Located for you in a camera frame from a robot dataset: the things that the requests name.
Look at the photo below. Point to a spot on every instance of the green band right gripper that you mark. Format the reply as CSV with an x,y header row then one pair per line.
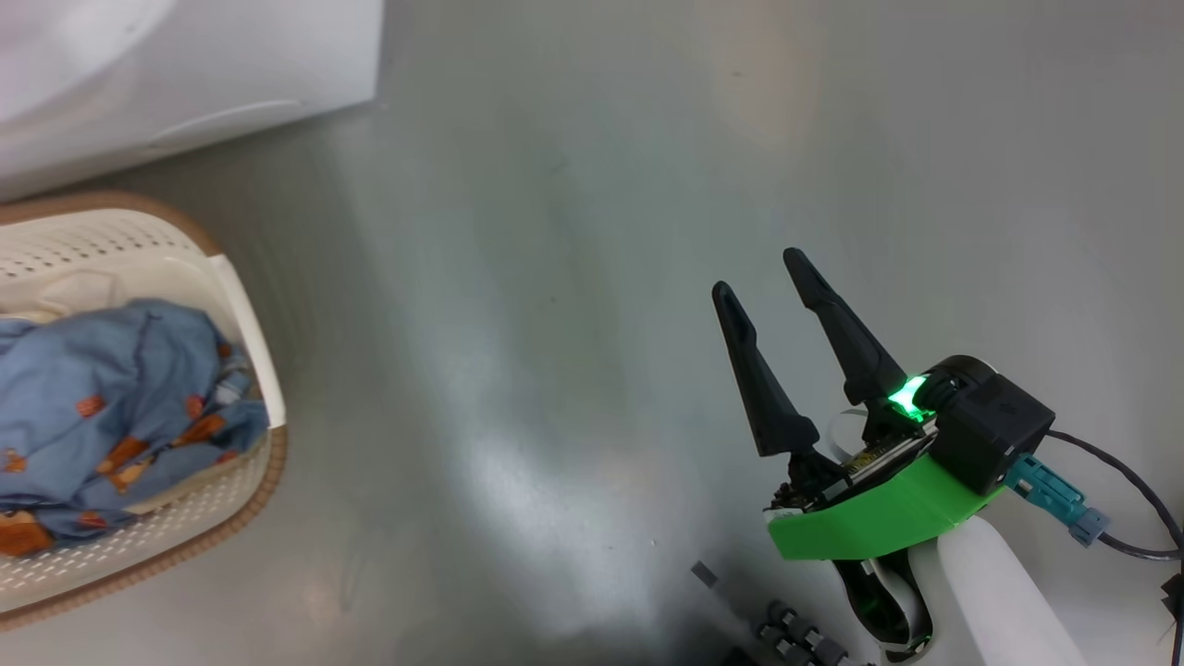
x,y
879,518

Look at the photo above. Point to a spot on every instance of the blue cartoon print clothing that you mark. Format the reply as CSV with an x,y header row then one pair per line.
x,y
92,388

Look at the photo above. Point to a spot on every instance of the cream perforated laundry basket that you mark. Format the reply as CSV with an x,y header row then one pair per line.
x,y
139,240

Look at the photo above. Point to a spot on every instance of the white washing machine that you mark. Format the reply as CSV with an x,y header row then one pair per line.
x,y
185,65

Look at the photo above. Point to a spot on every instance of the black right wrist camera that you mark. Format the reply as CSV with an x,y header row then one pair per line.
x,y
994,425

